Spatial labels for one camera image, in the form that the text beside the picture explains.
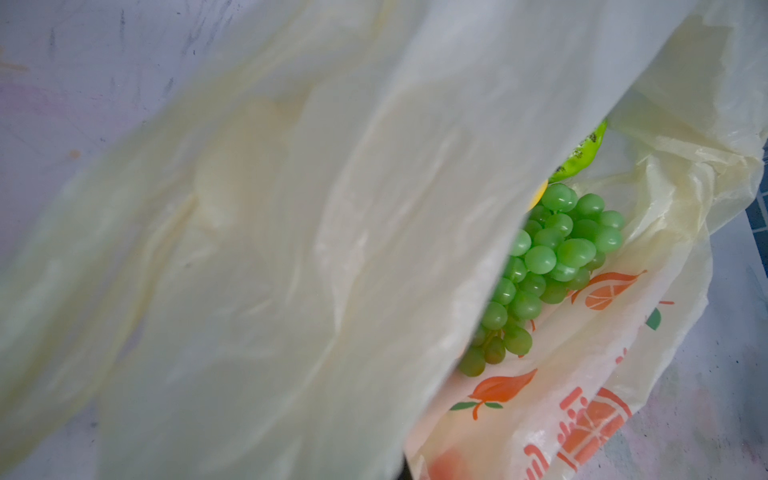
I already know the yellow plastic fruit-print bag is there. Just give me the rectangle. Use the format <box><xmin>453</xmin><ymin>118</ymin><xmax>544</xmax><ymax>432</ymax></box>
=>
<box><xmin>1</xmin><ymin>1</ymin><xmax>767</xmax><ymax>479</ymax></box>

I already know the yellow fake lemon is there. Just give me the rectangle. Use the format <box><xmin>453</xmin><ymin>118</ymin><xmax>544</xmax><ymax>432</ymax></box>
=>
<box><xmin>528</xmin><ymin>181</ymin><xmax>549</xmax><ymax>210</ymax></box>

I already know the green fake grape bunch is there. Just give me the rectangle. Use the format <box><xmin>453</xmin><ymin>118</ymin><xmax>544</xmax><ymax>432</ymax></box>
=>
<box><xmin>457</xmin><ymin>183</ymin><xmax>626</xmax><ymax>377</ymax></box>

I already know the green spotted fake fruit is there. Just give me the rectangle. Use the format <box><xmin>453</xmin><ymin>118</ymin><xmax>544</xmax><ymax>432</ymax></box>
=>
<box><xmin>548</xmin><ymin>119</ymin><xmax>607</xmax><ymax>184</ymax></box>

